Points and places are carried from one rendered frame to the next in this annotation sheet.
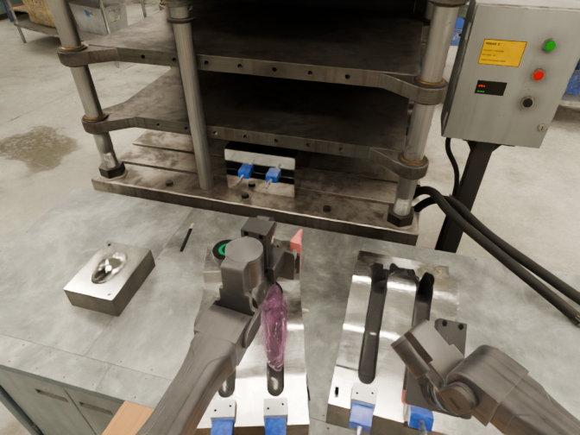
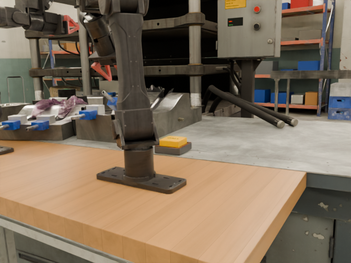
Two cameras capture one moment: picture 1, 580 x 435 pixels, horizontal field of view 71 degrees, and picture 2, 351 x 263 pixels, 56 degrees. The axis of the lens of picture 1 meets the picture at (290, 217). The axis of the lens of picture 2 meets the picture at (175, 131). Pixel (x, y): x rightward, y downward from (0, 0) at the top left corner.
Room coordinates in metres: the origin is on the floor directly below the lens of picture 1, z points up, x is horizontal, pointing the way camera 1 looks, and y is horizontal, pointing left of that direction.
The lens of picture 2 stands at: (-0.62, -0.64, 1.04)
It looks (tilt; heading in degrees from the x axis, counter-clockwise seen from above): 11 degrees down; 12
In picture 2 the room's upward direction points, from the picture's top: 1 degrees counter-clockwise
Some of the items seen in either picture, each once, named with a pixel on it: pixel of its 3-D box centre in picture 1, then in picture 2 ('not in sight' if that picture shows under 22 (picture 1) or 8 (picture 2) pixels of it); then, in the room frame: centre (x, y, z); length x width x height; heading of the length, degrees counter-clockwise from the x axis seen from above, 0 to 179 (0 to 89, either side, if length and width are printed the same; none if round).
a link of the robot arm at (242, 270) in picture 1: (235, 289); (21, 8); (0.41, 0.08, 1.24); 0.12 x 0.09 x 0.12; 160
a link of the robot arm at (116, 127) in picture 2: not in sight; (135, 133); (0.04, -0.42, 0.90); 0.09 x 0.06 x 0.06; 127
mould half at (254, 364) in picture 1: (250, 324); (61, 114); (0.62, 0.10, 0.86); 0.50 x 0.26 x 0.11; 2
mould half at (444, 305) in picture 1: (398, 324); (146, 111); (0.61, -0.27, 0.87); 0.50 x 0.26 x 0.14; 165
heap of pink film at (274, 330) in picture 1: (252, 314); (62, 103); (0.62, 0.09, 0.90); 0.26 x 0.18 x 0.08; 2
